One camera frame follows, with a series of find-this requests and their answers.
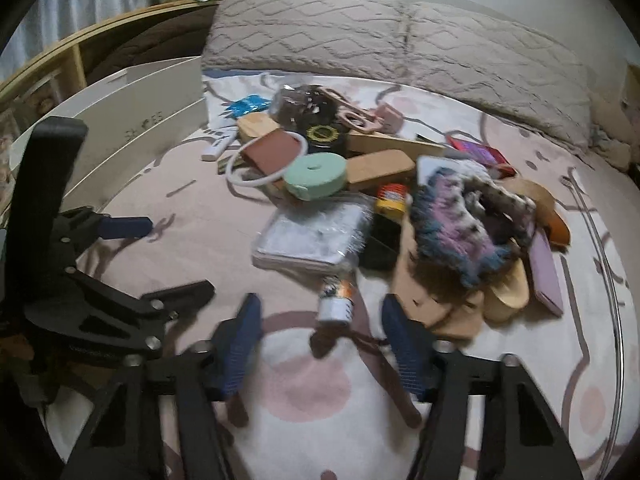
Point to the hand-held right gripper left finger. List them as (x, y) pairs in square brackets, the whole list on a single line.
[(240, 350)]

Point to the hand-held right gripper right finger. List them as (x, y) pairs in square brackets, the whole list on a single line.
[(406, 350)]

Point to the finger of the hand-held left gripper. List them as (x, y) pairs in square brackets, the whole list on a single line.
[(120, 330), (125, 227)]

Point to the small white orange tube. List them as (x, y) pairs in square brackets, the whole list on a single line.
[(337, 297)]

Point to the white storage box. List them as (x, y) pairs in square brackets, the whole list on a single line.
[(150, 85)]

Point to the flat wooden cutout pieces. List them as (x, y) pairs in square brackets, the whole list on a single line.
[(450, 310)]

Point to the white box lid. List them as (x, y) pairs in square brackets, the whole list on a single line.
[(160, 135)]

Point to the white usb stick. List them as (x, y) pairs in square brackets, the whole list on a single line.
[(219, 146)]

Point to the wooden shelf unit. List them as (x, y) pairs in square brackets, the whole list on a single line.
[(50, 60)]

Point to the clear wrapped pack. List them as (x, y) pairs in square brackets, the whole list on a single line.
[(310, 237)]

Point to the purple blue knitted pouch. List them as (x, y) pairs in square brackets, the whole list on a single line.
[(460, 225)]

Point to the yellow red small bottle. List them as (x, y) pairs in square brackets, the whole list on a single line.
[(391, 198)]

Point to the pink phone case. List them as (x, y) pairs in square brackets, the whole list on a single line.
[(546, 272)]

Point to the brown leather pouch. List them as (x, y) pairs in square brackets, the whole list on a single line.
[(272, 152)]

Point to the wooden brush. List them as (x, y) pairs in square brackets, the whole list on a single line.
[(257, 127)]

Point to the blue foil packet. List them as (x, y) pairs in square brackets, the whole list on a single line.
[(246, 106)]

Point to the brown comforter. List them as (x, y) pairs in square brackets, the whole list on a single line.
[(150, 40)]

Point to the white curtain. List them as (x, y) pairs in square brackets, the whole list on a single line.
[(75, 5)]

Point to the mint green round case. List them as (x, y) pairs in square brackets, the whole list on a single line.
[(315, 175)]

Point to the long wooden block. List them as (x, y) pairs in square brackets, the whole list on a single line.
[(395, 144)]

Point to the red booklet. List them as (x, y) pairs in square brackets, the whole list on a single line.
[(480, 155)]

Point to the black round tin gold print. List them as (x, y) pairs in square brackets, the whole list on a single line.
[(325, 137)]

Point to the small pink box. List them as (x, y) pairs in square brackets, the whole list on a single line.
[(389, 117)]

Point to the pink hair claw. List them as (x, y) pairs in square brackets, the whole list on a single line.
[(352, 107)]

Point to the beige plush toy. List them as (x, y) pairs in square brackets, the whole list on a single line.
[(615, 130)]

